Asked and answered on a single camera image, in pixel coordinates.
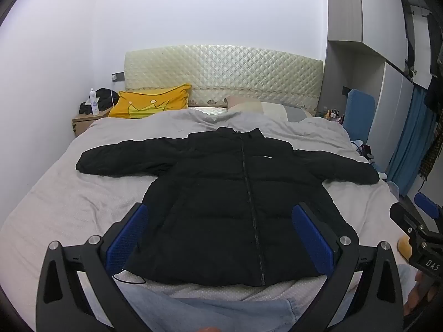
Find patterned scarf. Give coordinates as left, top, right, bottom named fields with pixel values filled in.
left=418, top=133, right=439, bottom=181

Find yellow crown print pillow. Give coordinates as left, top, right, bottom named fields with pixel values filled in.
left=109, top=83, right=192, bottom=120

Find group of cosmetic bottles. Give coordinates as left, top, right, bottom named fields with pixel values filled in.
left=315, top=105, right=345, bottom=125

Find blue curtain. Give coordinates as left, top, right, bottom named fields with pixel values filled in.
left=386, top=86, right=438, bottom=194

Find person's right hand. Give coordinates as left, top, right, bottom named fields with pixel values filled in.
left=404, top=270, right=435, bottom=316

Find cream quilted headboard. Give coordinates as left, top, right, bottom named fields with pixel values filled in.
left=123, top=44, right=324, bottom=115

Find white and grey pillow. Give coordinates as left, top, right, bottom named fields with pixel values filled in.
left=259, top=102, right=314, bottom=123

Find dark hanging clothes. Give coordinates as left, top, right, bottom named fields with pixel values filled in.
left=424, top=9, right=443, bottom=111

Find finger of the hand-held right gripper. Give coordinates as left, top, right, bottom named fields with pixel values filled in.
left=389, top=201, right=430, bottom=239
left=414, top=192, right=443, bottom=220

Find blue padded board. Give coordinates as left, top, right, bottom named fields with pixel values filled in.
left=342, top=89, right=377, bottom=146

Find black puffer jacket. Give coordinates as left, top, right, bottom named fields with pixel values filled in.
left=75, top=127, right=380, bottom=287

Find wooden nightstand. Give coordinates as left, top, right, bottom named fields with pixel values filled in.
left=72, top=105, right=115, bottom=138

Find person's blue jeans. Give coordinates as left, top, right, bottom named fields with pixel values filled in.
left=114, top=264, right=421, bottom=332

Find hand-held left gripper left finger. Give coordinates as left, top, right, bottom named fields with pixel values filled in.
left=36, top=203, right=149, bottom=332

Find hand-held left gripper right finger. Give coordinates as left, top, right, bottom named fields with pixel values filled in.
left=292, top=201, right=405, bottom=332

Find grey and white wardrobe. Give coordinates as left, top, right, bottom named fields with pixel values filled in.
left=325, top=0, right=443, bottom=187

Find grey bedspread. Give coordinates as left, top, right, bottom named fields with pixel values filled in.
left=0, top=107, right=404, bottom=305

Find pink pillow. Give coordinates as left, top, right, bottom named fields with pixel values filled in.
left=223, top=97, right=265, bottom=113

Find black cloth bundle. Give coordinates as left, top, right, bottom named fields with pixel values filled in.
left=79, top=88, right=120, bottom=115

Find orange rounded object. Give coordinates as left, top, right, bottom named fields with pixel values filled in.
left=397, top=237, right=413, bottom=261

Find white spray bottle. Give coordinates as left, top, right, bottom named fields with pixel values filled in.
left=89, top=88, right=100, bottom=116

